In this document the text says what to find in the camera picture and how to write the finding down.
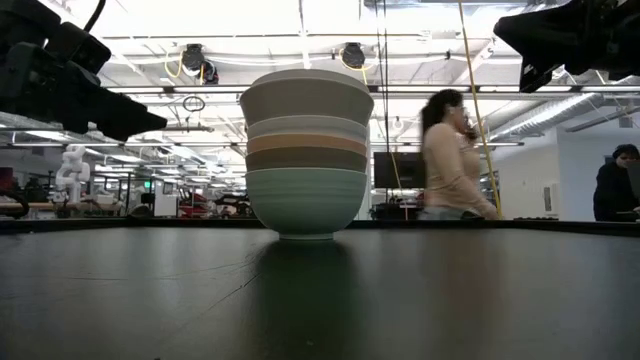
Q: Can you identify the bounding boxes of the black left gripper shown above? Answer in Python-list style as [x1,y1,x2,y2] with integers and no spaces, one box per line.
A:
[0,42,169,143]

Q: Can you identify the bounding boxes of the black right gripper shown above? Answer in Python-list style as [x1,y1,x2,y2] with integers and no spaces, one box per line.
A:
[493,0,640,94]

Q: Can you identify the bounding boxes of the orange bowl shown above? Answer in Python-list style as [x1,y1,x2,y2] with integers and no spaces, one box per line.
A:
[246,132,369,157]

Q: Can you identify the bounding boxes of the dark brown bowl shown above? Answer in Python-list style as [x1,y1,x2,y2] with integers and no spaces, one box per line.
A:
[245,146,369,174]

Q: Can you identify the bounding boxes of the person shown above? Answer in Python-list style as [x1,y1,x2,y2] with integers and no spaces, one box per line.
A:
[418,88,501,222]
[592,143,640,223]

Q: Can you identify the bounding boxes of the black monitor screen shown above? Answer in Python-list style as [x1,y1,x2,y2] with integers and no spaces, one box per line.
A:
[373,151,427,190]

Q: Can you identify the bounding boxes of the mint green bowl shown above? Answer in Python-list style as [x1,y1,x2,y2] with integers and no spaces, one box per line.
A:
[244,166,369,242]

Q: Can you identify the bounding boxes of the silver ceiling duct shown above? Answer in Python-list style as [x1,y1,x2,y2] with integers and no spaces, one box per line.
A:
[492,74,640,144]

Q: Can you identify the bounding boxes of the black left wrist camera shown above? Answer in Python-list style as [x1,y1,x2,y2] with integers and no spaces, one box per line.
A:
[45,21,113,76]

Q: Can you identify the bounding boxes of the black ceiling cable reel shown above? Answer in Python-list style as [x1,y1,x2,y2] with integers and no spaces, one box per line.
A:
[340,41,367,70]
[180,43,220,85]

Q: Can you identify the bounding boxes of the white wall box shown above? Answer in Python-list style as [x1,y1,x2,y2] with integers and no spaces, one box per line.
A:
[542,180,560,217]

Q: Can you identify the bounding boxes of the black table frame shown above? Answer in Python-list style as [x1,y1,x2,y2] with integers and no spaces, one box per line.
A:
[0,216,640,237]

